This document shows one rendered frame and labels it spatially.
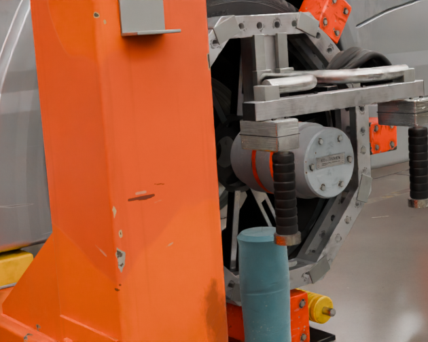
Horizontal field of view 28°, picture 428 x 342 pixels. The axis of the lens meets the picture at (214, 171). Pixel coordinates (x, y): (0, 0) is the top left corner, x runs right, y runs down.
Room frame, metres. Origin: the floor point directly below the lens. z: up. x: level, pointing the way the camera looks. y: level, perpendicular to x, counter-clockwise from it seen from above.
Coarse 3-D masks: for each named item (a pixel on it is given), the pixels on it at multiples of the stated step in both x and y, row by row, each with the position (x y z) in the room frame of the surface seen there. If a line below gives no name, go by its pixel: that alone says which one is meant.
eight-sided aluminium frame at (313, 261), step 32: (224, 32) 1.54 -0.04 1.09; (256, 32) 1.59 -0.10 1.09; (288, 32) 1.64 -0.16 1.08; (320, 32) 1.70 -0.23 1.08; (320, 64) 1.75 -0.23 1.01; (352, 128) 1.76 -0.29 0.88; (352, 192) 1.75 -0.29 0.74; (320, 224) 1.74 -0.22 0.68; (352, 224) 1.74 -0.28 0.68; (320, 256) 1.68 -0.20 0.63
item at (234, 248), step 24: (240, 48) 1.71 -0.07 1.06; (288, 48) 1.76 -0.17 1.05; (240, 72) 1.70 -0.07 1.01; (216, 96) 1.66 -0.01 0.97; (240, 96) 1.70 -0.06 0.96; (216, 120) 1.68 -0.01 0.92; (312, 120) 1.82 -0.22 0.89; (216, 144) 1.71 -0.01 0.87; (240, 192) 1.70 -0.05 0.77; (240, 216) 1.94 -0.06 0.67; (264, 216) 1.73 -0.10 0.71; (312, 216) 1.79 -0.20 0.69
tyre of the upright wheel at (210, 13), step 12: (216, 0) 1.64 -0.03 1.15; (228, 0) 1.66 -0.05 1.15; (240, 0) 1.68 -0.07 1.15; (252, 0) 1.70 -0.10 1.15; (264, 0) 1.72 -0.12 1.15; (276, 0) 1.74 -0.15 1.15; (216, 12) 1.64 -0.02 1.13; (228, 12) 1.66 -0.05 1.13; (240, 12) 1.68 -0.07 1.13; (252, 12) 1.70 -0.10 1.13; (264, 12) 1.72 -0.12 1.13; (276, 12) 1.74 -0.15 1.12; (288, 12) 1.76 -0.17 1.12; (324, 204) 1.81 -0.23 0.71; (312, 228) 1.79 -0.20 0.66
